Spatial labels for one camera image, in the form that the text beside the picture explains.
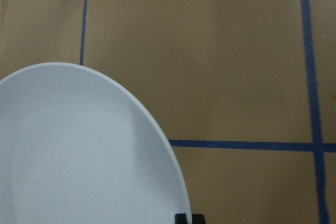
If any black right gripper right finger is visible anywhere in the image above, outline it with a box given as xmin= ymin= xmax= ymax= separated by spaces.
xmin=192 ymin=214 xmax=205 ymax=224

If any blue plate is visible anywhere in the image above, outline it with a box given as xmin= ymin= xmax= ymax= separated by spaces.
xmin=1 ymin=62 xmax=192 ymax=223

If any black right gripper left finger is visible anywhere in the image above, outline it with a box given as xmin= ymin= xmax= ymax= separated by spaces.
xmin=175 ymin=214 xmax=187 ymax=224

